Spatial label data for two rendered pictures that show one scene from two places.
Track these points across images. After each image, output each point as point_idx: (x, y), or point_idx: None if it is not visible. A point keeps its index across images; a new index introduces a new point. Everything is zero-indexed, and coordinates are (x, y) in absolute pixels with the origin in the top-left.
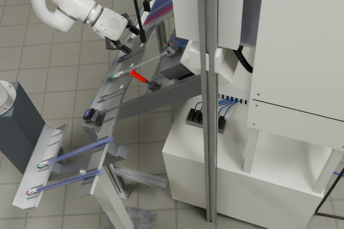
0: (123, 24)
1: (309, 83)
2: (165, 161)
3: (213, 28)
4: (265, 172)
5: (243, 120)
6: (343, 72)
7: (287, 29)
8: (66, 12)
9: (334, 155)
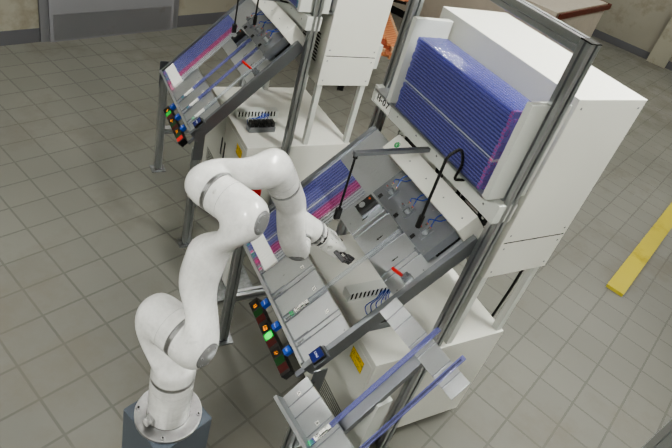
0: (337, 235)
1: (549, 208)
2: (370, 381)
3: (529, 178)
4: (458, 335)
5: (405, 304)
6: (572, 190)
7: (557, 167)
8: (308, 234)
9: (530, 275)
